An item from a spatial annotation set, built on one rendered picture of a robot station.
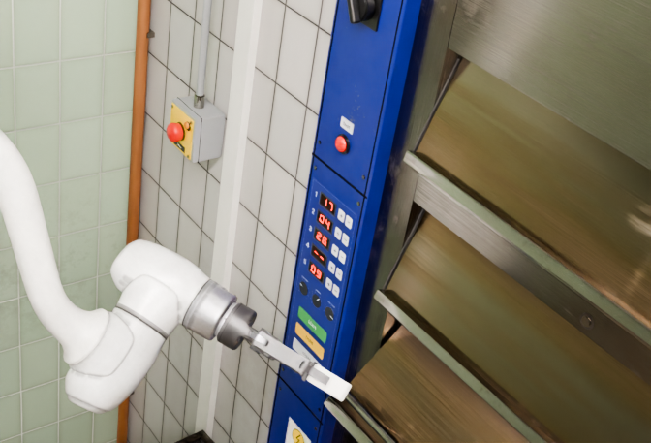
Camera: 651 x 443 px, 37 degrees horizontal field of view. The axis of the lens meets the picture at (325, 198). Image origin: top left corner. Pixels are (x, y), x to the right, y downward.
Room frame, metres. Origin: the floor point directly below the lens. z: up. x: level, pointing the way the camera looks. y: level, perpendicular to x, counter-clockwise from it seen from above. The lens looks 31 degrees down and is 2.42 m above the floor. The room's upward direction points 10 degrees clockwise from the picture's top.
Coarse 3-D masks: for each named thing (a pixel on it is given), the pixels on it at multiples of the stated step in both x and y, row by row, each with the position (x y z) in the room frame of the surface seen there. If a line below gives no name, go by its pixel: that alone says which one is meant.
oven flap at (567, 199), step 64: (448, 128) 1.30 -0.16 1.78; (512, 128) 1.24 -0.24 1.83; (576, 128) 1.18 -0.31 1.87; (448, 192) 1.22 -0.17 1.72; (512, 192) 1.18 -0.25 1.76; (576, 192) 1.13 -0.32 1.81; (640, 192) 1.08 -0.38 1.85; (576, 256) 1.08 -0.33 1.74; (640, 256) 1.03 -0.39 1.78; (640, 320) 0.97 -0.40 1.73
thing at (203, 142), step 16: (192, 96) 1.81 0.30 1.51; (176, 112) 1.76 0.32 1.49; (192, 112) 1.74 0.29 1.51; (208, 112) 1.75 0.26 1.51; (192, 128) 1.71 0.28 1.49; (208, 128) 1.73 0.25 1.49; (176, 144) 1.75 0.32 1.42; (192, 144) 1.71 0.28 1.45; (208, 144) 1.73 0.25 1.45; (192, 160) 1.71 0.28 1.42
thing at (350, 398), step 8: (352, 400) 1.21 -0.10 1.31; (360, 408) 1.20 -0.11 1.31; (360, 416) 1.19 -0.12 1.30; (368, 416) 1.18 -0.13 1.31; (368, 424) 1.18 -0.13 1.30; (376, 424) 1.17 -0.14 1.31; (384, 424) 1.19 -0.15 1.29; (376, 432) 1.16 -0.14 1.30; (384, 432) 1.15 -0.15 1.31; (384, 440) 1.14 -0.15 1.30; (392, 440) 1.14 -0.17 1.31
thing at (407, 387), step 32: (384, 352) 1.32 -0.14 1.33; (416, 352) 1.30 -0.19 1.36; (352, 384) 1.29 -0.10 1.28; (384, 384) 1.27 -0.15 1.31; (416, 384) 1.26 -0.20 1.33; (448, 384) 1.24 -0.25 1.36; (352, 416) 1.24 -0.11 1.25; (384, 416) 1.22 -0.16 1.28; (416, 416) 1.21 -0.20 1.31; (448, 416) 1.19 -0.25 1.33; (480, 416) 1.18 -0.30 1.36
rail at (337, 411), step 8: (328, 400) 1.26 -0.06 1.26; (336, 400) 1.26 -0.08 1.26; (328, 408) 1.25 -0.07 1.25; (336, 408) 1.24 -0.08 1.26; (344, 408) 1.25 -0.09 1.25; (336, 416) 1.23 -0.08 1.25; (344, 416) 1.23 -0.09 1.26; (344, 424) 1.22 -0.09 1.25; (352, 424) 1.21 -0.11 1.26; (352, 432) 1.20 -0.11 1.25; (360, 432) 1.19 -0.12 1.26; (360, 440) 1.18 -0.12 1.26; (368, 440) 1.18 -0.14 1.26
